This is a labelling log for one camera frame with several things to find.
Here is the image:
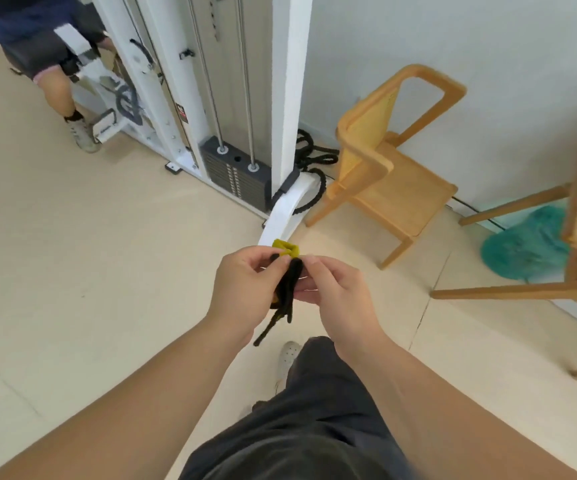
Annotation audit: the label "white cable gym machine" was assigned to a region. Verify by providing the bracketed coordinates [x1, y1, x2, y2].
[88, 0, 320, 248]

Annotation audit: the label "dark grey weight stack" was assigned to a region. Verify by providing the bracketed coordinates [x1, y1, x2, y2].
[200, 136, 274, 211]

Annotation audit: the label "person's right hand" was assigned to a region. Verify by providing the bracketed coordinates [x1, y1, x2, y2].
[293, 255, 385, 357]

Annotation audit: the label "person's white shoe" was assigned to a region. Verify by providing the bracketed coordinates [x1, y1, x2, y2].
[274, 341, 303, 396]

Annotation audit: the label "black thick rope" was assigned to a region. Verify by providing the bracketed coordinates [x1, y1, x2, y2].
[268, 129, 340, 216]

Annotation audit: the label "person's left hand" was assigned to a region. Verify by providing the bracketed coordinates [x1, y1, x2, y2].
[207, 246, 292, 344]

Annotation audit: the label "person's right forearm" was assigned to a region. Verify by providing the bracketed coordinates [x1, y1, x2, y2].
[336, 337, 577, 480]

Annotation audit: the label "person's dark grey trousers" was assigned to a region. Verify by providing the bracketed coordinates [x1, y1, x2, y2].
[178, 336, 419, 480]

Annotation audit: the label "person's left forearm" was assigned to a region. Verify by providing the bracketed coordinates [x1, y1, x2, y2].
[0, 315, 254, 480]

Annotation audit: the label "white exercise bike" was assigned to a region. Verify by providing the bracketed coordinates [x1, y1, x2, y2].
[53, 23, 145, 145]

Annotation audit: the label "black fuzzy pipe cleaner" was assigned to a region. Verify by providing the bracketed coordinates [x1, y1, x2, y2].
[253, 257, 304, 347]

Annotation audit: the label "teal plastic bag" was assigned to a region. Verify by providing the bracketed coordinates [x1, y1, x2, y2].
[480, 205, 572, 283]

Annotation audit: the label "light wooden armchair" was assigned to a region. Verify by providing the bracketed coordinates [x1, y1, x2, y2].
[304, 64, 468, 271]

